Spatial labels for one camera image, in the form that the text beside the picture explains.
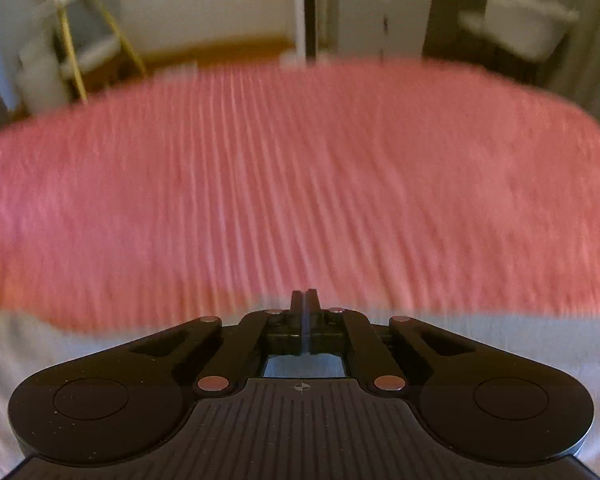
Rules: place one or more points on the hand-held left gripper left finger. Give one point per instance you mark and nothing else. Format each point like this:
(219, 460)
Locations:
(298, 312)

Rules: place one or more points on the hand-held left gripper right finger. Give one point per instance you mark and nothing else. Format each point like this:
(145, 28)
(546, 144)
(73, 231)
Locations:
(311, 312)

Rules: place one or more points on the pink ribbed blanket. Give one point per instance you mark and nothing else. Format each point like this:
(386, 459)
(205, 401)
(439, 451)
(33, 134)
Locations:
(300, 175)

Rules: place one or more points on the grey cabinet with items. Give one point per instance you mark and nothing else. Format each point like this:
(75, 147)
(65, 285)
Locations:
(309, 10)

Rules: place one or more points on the white cabinet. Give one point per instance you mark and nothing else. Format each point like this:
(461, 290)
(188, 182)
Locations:
(380, 15)

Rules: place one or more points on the white bin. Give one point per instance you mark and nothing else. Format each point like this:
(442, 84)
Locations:
(42, 80)

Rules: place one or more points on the gold-legged stand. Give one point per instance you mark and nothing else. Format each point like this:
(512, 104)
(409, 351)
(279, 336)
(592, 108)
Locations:
(70, 45)

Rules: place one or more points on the white chair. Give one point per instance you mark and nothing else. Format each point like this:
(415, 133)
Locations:
(522, 22)

